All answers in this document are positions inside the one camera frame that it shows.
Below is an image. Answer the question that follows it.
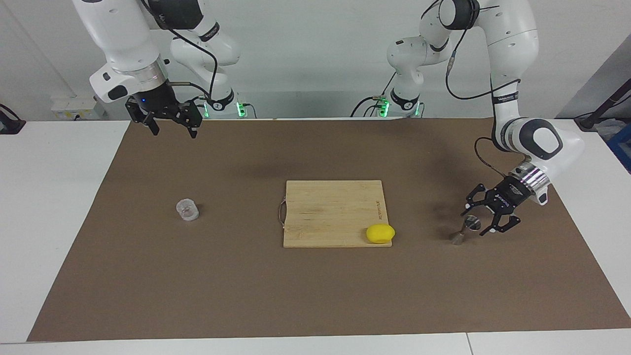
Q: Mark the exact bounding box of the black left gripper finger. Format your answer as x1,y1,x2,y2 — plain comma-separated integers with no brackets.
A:
481,213,522,236
461,184,489,216

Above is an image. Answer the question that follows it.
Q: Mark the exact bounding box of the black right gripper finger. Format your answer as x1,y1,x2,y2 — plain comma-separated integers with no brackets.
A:
129,111,160,136
178,101,203,139

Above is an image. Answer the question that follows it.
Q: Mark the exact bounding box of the steel cocktail jigger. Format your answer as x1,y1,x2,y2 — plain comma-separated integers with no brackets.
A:
450,215,481,246

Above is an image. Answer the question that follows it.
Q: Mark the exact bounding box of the clear plastic cup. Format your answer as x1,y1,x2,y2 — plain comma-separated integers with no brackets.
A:
176,199,200,222

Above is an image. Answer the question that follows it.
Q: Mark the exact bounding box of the white power strip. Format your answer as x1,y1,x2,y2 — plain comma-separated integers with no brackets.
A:
51,97,106,120

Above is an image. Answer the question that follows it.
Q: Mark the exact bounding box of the yellow lemon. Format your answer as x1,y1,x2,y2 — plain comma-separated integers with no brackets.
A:
366,224,396,245

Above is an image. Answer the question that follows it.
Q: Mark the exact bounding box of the black stand pole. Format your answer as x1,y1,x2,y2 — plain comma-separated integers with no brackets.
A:
574,79,631,132

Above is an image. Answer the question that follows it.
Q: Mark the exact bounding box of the wooden cutting board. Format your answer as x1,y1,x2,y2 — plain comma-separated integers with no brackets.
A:
279,180,393,249

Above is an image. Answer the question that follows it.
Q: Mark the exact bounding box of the brown table mat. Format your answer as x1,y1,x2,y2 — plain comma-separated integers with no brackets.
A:
27,118,631,342

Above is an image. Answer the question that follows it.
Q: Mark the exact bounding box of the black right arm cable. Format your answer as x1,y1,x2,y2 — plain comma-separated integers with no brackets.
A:
140,0,218,102

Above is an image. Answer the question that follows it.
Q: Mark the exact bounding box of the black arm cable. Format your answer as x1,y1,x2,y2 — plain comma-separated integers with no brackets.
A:
421,0,530,178
140,0,218,102

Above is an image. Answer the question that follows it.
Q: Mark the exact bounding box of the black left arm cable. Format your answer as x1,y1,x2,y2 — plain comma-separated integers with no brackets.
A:
421,0,530,178

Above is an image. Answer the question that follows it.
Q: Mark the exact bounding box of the black clamp mount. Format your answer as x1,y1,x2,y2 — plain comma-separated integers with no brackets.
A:
0,104,26,135

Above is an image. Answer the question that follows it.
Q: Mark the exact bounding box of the black base power cable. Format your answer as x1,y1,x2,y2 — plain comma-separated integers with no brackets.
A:
350,73,398,118

